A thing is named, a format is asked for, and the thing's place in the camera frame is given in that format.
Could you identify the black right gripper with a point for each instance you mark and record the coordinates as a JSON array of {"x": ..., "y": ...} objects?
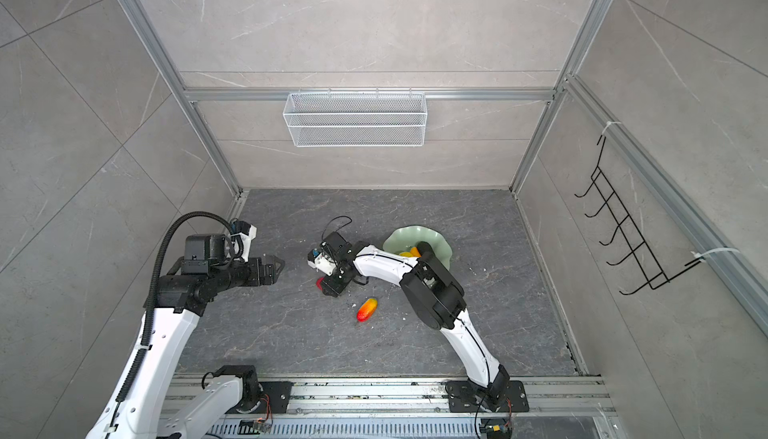
[{"x": 332, "y": 289}]

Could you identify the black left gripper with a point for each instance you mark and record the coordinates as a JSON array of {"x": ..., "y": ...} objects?
[{"x": 270, "y": 273}]

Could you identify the red yellow fake mango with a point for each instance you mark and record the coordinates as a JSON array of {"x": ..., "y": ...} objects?
[{"x": 412, "y": 252}]

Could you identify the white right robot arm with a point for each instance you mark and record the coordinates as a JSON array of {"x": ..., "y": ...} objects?
[{"x": 434, "y": 294}]

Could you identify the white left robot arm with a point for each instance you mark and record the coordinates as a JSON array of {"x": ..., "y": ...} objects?
[{"x": 211, "y": 264}]

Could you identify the green wavy fruit bowl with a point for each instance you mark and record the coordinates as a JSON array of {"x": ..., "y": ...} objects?
[{"x": 405, "y": 238}]

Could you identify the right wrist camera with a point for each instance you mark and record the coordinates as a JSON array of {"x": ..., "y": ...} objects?
[{"x": 320, "y": 260}]

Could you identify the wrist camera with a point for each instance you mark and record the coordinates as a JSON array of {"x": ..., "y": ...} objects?
[
  {"x": 320, "y": 260},
  {"x": 242, "y": 234}
]

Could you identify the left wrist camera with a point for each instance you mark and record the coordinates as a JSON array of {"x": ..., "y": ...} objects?
[{"x": 242, "y": 234}]

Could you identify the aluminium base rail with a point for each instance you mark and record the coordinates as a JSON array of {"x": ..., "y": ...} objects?
[{"x": 417, "y": 407}]

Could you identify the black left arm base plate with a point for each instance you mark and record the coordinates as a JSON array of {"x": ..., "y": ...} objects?
[{"x": 271, "y": 396}]

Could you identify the white wire mesh basket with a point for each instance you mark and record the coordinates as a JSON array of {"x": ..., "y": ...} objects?
[{"x": 356, "y": 119}]

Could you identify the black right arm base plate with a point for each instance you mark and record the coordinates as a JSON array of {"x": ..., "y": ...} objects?
[{"x": 465, "y": 396}]

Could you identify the black wire hook rack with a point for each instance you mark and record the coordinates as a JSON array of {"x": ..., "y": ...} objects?
[{"x": 627, "y": 231}]

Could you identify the aluminium frame rail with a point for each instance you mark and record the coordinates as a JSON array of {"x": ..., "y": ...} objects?
[{"x": 162, "y": 61}]

